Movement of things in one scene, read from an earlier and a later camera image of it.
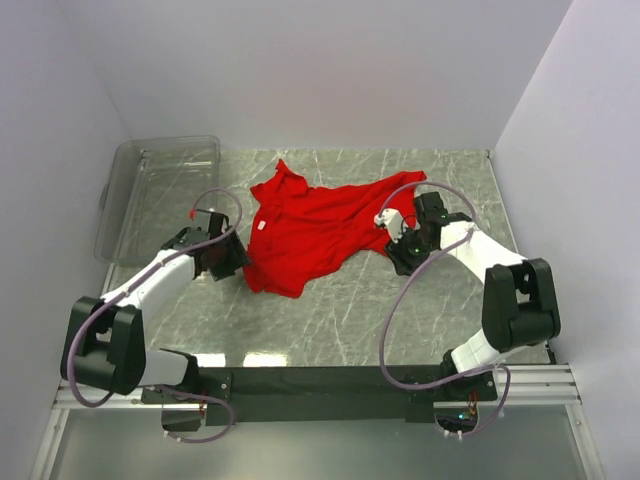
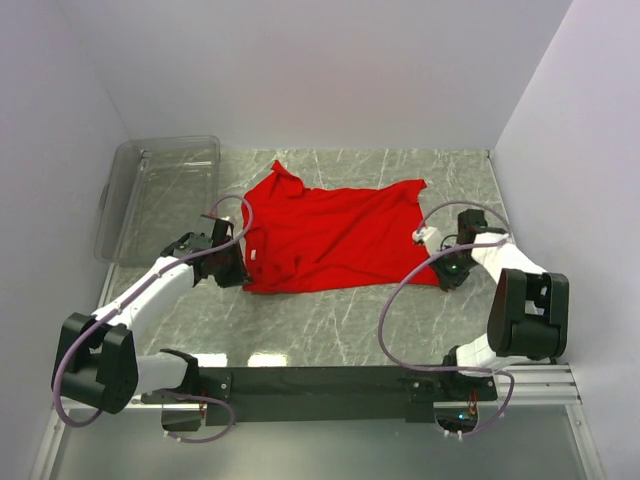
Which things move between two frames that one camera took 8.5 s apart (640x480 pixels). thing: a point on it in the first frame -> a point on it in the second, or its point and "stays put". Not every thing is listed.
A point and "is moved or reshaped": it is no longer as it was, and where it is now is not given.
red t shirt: [297, 233] is moved or reshaped
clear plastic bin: [150, 193] stays put
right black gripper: [403, 262] -> [446, 279]
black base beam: [320, 394] stays put
